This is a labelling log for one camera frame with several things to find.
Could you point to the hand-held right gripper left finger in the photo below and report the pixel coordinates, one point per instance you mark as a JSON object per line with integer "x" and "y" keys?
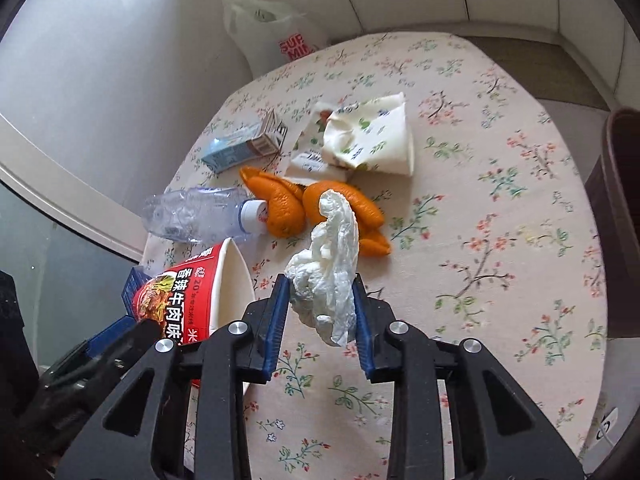
{"x": 276, "y": 325}

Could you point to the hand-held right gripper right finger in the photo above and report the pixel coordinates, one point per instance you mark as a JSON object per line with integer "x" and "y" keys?
{"x": 363, "y": 332}

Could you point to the cream floral paper wrapper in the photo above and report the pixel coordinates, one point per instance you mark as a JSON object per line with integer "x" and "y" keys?
{"x": 375, "y": 135}

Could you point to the white printed flat packet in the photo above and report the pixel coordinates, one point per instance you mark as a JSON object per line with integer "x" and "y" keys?
{"x": 307, "y": 160}

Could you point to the blue milk carton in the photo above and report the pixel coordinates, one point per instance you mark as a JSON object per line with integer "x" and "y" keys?
{"x": 235, "y": 152}

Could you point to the floral tablecloth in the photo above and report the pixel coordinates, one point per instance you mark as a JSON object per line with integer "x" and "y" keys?
{"x": 475, "y": 310}

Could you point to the white plastic bag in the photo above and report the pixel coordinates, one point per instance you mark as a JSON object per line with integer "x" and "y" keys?
{"x": 270, "y": 35}

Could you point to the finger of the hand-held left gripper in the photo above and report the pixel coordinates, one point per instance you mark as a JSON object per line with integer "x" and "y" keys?
{"x": 107, "y": 337}

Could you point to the white tissue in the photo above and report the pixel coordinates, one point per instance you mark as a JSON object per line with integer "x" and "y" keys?
{"x": 325, "y": 280}

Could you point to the red instant noodle cup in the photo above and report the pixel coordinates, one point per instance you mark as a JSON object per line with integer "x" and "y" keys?
{"x": 200, "y": 280}

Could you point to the olive floor mat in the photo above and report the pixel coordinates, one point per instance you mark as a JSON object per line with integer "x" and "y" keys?
{"x": 540, "y": 65}

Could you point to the blue printed packet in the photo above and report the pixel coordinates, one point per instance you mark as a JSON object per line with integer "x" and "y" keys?
{"x": 132, "y": 292}

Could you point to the clear plastic bottle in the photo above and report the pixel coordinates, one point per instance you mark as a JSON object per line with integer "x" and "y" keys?
{"x": 190, "y": 212}

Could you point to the brown trash bin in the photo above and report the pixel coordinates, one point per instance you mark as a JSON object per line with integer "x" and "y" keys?
{"x": 620, "y": 210}

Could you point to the orange peel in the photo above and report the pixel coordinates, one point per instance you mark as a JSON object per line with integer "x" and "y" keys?
{"x": 370, "y": 220}
{"x": 280, "y": 200}

